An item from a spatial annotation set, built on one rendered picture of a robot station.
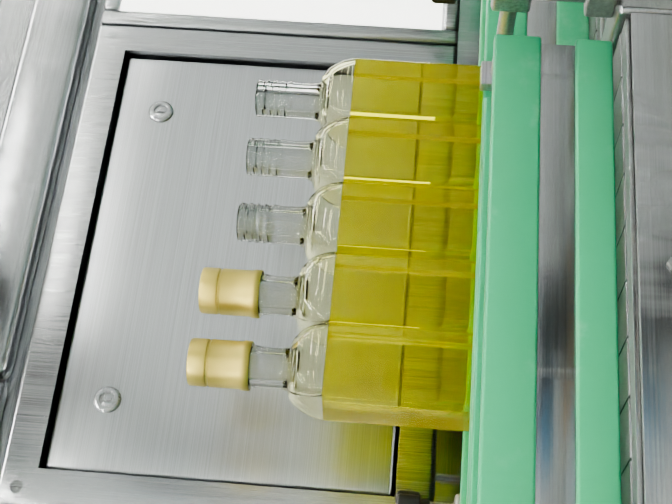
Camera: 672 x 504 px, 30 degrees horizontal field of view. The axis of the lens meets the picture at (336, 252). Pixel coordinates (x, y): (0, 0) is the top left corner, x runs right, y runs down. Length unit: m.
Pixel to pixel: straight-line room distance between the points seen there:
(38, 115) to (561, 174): 0.55
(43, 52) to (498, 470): 0.68
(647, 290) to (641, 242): 0.03
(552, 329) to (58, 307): 0.47
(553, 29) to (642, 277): 0.30
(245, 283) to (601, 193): 0.26
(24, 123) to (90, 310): 0.21
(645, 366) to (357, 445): 0.33
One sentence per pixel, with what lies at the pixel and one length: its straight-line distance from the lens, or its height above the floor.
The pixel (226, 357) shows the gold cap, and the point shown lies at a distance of 0.88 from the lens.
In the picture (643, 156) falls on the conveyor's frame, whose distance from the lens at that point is 0.81.
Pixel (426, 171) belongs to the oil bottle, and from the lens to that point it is 0.93.
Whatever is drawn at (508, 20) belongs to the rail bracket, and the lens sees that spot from 0.90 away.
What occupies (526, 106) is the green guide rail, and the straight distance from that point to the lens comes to 0.84.
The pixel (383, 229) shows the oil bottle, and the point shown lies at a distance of 0.91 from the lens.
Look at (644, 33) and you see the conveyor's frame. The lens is 0.87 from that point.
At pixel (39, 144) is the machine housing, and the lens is 1.17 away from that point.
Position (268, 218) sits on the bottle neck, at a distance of 0.93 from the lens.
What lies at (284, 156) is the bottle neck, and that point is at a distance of 0.96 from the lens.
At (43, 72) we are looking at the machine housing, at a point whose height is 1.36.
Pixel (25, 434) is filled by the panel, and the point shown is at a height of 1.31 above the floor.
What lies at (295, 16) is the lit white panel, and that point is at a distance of 1.21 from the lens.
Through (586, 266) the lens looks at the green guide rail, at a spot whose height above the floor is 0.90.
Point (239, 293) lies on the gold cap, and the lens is 0.90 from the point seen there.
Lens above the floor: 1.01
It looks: 3 degrees up
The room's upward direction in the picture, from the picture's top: 86 degrees counter-clockwise
